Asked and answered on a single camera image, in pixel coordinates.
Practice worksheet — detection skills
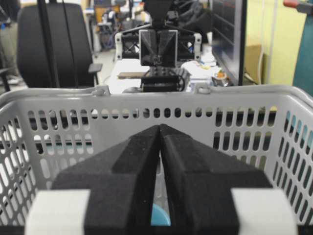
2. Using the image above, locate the cardboard box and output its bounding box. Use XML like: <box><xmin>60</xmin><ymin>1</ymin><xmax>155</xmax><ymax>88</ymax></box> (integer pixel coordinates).
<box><xmin>244</xmin><ymin>41</ymin><xmax>261</xmax><ymax>84</ymax></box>

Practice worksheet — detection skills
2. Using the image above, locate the black camera module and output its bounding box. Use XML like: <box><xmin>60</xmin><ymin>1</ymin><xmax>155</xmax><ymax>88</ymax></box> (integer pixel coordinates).
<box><xmin>140</xmin><ymin>67</ymin><xmax>191</xmax><ymax>93</ymax></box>

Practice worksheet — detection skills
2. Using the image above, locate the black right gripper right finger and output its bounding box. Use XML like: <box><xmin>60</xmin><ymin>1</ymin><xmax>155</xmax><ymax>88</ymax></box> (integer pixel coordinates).
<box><xmin>160</xmin><ymin>124</ymin><xmax>298</xmax><ymax>235</ymax></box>

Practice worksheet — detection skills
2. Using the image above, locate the brown flat board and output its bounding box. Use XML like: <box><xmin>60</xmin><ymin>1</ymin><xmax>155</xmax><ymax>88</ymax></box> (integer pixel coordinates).
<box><xmin>117</xmin><ymin>71</ymin><xmax>149</xmax><ymax>79</ymax></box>

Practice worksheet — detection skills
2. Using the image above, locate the blue dustpan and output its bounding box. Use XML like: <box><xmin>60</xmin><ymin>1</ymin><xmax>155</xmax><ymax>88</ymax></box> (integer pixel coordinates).
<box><xmin>151</xmin><ymin>204</ymin><xmax>171</xmax><ymax>226</ymax></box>

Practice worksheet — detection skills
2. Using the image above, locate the black office chair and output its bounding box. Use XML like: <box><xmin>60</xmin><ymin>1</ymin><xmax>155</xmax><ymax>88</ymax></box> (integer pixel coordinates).
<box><xmin>0</xmin><ymin>2</ymin><xmax>103</xmax><ymax>92</ymax></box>

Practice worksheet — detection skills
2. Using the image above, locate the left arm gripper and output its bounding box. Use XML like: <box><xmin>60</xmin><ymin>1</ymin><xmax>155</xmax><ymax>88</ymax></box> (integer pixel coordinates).
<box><xmin>115</xmin><ymin>28</ymin><xmax>202</xmax><ymax>68</ymax></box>

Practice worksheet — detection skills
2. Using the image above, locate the snack bowl on table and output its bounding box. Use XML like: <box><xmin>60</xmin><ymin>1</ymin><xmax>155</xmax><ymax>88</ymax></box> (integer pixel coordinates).
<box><xmin>212</xmin><ymin>71</ymin><xmax>230</xmax><ymax>87</ymax></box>

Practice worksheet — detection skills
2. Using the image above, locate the grey plastic shopping basket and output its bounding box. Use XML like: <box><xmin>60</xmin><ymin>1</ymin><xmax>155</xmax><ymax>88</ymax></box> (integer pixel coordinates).
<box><xmin>0</xmin><ymin>85</ymin><xmax>313</xmax><ymax>235</ymax></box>

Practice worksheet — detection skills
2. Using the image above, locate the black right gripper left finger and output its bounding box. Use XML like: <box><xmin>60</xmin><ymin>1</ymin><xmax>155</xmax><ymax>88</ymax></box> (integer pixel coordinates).
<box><xmin>24</xmin><ymin>125</ymin><xmax>160</xmax><ymax>235</ymax></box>

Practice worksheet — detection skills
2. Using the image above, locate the teal stand with red clamp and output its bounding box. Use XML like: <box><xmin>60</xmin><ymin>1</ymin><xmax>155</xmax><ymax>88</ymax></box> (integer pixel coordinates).
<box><xmin>283</xmin><ymin>0</ymin><xmax>313</xmax><ymax>95</ymax></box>

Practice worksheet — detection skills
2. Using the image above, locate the dark monitor screen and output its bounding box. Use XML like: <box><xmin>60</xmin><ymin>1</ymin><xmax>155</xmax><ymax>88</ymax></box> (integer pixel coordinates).
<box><xmin>212</xmin><ymin>0</ymin><xmax>247</xmax><ymax>86</ymax></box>

